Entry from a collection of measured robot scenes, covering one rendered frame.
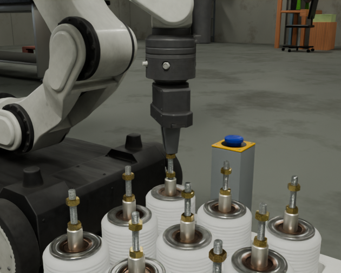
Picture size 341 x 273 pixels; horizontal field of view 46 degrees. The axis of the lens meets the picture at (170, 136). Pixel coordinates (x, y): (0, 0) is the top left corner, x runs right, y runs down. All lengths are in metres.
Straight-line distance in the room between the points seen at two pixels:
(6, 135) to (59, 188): 0.28
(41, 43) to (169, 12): 3.02
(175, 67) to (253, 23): 10.03
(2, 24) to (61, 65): 9.23
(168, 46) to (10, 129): 0.60
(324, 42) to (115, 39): 7.78
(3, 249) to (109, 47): 0.49
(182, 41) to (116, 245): 0.35
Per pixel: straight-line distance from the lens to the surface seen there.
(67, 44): 0.91
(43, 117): 1.10
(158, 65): 0.68
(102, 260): 0.61
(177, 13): 0.66
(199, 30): 0.71
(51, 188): 0.96
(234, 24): 10.93
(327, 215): 1.34
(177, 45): 0.68
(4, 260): 0.98
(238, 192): 0.87
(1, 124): 1.18
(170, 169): 0.76
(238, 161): 0.85
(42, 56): 3.64
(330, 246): 1.18
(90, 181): 1.02
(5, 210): 0.92
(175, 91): 0.69
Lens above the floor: 0.57
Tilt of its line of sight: 16 degrees down
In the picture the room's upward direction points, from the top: straight up
